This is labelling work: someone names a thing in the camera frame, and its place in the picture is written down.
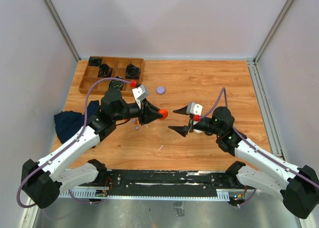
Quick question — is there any purple cable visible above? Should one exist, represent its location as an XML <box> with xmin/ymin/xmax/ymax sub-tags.
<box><xmin>193</xmin><ymin>87</ymin><xmax>319</xmax><ymax>209</ymax></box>
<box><xmin>16</xmin><ymin>77</ymin><xmax>137</xmax><ymax>209</ymax></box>

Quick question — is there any white earbud charging case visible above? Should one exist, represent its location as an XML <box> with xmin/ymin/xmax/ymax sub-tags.
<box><xmin>193</xmin><ymin>129</ymin><xmax>203</xmax><ymax>134</ymax></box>

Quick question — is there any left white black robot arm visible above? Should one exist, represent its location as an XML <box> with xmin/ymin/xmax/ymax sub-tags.
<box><xmin>16</xmin><ymin>86</ymin><xmax>167</xmax><ymax>209</ymax></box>

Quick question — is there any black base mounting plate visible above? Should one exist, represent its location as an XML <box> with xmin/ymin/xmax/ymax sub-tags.
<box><xmin>77</xmin><ymin>169</ymin><xmax>257</xmax><ymax>197</ymax></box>

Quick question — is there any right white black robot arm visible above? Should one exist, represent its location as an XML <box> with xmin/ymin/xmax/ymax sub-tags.
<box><xmin>170</xmin><ymin>102</ymin><xmax>319</xmax><ymax>219</ymax></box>

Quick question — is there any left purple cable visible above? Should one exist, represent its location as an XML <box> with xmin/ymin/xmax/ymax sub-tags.
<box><xmin>16</xmin><ymin>77</ymin><xmax>137</xmax><ymax>209</ymax></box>

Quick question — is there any purple earbud charging case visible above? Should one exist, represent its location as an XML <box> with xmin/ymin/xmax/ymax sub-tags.
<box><xmin>156</xmin><ymin>86</ymin><xmax>165</xmax><ymax>95</ymax></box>

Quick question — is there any wooden compartment tray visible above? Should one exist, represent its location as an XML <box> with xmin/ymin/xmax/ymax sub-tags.
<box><xmin>79</xmin><ymin>56</ymin><xmax>145</xmax><ymax>96</ymax></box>

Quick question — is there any black yellow coiled cable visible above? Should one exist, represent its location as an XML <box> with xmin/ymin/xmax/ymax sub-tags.
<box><xmin>108</xmin><ymin>76</ymin><xmax>125</xmax><ymax>91</ymax></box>

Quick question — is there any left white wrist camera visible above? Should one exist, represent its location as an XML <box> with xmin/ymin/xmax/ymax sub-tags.
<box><xmin>132</xmin><ymin>85</ymin><xmax>149</xmax><ymax>108</ymax></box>

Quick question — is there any dark blue cloth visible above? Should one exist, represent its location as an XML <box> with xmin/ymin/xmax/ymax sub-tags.
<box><xmin>54</xmin><ymin>111</ymin><xmax>85</xmax><ymax>144</ymax></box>

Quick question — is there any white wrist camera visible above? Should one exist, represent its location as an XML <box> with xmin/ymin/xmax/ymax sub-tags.
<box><xmin>132</xmin><ymin>85</ymin><xmax>149</xmax><ymax>108</ymax></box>
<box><xmin>186</xmin><ymin>102</ymin><xmax>203</xmax><ymax>116</ymax></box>

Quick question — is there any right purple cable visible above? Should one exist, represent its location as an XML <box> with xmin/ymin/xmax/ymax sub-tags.
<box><xmin>193</xmin><ymin>87</ymin><xmax>319</xmax><ymax>209</ymax></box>

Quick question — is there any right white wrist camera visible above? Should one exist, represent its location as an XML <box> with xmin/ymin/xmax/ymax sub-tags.
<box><xmin>186</xmin><ymin>102</ymin><xmax>203</xmax><ymax>116</ymax></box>

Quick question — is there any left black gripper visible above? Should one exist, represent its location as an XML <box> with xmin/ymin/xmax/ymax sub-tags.
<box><xmin>113</xmin><ymin>99</ymin><xmax>163</xmax><ymax>126</ymax></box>

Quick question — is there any orange earbud charging case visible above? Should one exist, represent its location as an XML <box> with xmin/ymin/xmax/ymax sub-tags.
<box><xmin>158</xmin><ymin>109</ymin><xmax>168</xmax><ymax>120</ymax></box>

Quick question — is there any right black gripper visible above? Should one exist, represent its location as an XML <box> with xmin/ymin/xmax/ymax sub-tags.
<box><xmin>169</xmin><ymin>105</ymin><xmax>222</xmax><ymax>137</ymax></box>

